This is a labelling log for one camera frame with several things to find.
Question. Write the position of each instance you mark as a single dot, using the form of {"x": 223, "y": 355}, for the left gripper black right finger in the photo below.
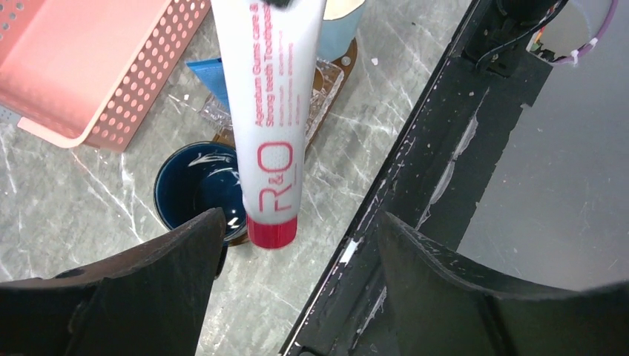
{"x": 447, "y": 304}

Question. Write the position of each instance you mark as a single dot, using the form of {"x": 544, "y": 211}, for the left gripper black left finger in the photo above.
{"x": 148, "y": 300}

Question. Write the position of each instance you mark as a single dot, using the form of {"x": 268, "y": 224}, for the dark navy mug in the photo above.
{"x": 198, "y": 177}

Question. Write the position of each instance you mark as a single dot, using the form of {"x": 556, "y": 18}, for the blue toothpaste tube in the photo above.
{"x": 211, "y": 73}

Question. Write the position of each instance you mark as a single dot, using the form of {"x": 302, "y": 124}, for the clear textured glass dish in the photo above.
{"x": 319, "y": 93}

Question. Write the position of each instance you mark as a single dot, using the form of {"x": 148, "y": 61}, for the silver toothpaste tube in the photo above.
{"x": 269, "y": 60}

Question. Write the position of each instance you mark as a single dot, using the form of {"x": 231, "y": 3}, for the white and light-blue mug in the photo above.
{"x": 340, "y": 23}

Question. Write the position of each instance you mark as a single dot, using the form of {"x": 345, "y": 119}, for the pink perforated plastic basket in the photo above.
{"x": 87, "y": 72}

